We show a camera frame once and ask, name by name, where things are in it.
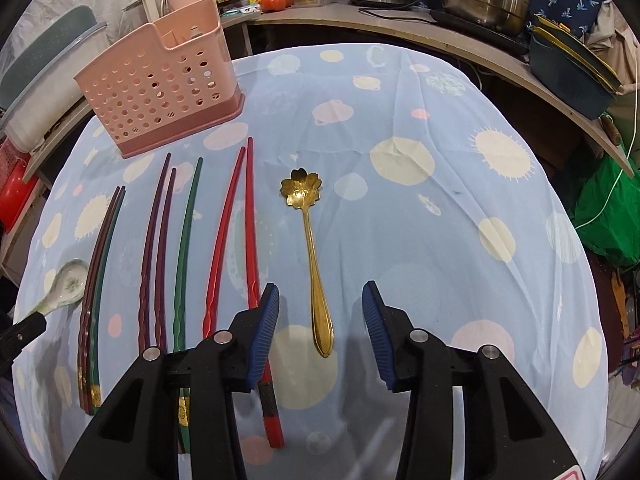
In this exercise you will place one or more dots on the pink perforated utensil basket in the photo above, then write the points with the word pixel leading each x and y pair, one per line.
pixel 150 85

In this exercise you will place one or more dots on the dark brown chopstick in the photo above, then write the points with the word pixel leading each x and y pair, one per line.
pixel 89 350
pixel 83 350

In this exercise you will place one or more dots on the green plastic bag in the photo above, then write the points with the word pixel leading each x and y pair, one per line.
pixel 610 210

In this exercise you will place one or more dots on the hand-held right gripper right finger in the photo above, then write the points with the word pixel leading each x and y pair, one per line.
pixel 377 335

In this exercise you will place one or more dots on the red plastic basin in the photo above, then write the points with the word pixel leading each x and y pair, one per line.
pixel 15 200

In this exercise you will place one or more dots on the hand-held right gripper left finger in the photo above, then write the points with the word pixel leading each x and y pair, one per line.
pixel 262 330

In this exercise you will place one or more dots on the red tomato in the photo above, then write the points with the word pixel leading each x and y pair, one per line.
pixel 275 3

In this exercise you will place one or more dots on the white ceramic spoon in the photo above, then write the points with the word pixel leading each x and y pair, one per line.
pixel 70 280

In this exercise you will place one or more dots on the curved wooden counter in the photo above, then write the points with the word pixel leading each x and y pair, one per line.
pixel 400 30

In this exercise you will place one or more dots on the maroon chopstick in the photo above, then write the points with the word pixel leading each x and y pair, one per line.
pixel 162 270
pixel 149 260

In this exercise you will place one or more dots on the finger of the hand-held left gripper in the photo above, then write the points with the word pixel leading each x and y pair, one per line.
pixel 22 331

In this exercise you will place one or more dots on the white plastic tub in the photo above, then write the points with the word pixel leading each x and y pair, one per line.
pixel 30 110

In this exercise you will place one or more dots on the black induction cooker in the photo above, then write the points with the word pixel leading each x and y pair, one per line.
pixel 480 30

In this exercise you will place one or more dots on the gold flower spoon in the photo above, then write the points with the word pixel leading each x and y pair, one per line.
pixel 312 260

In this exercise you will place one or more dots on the blue dotted tablecloth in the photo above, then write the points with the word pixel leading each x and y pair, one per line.
pixel 425 260

